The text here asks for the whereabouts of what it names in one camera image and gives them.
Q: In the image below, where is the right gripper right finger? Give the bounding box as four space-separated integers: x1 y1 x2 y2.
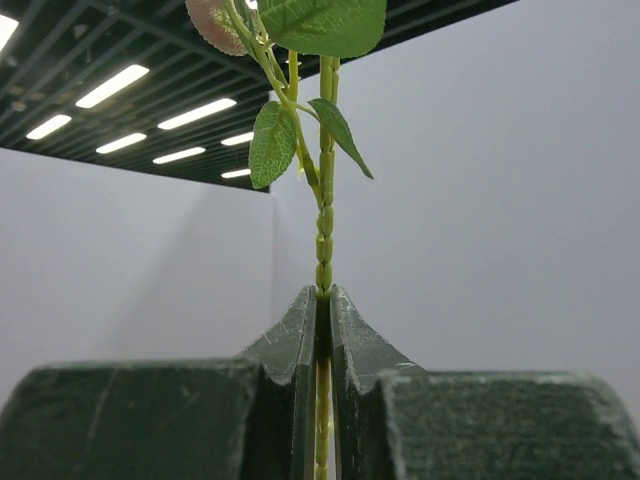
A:
330 286 639 479

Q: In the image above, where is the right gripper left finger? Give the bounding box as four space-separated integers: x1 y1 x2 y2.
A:
1 286 316 480

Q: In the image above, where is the pink rose stem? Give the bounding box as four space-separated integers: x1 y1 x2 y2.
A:
186 1 387 479

